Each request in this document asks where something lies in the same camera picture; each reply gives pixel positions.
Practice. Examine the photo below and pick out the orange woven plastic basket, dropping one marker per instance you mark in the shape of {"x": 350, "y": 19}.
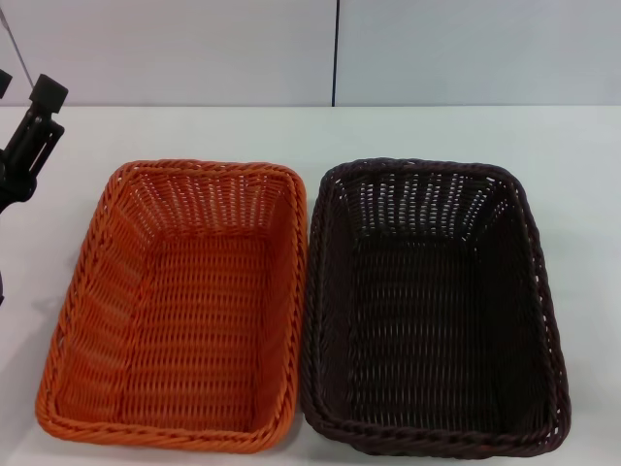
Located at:
{"x": 194, "y": 310}

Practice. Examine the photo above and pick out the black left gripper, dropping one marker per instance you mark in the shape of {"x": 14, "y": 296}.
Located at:
{"x": 17, "y": 179}

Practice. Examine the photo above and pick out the dark brown woven plastic basket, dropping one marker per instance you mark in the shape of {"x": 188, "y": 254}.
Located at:
{"x": 427, "y": 310}

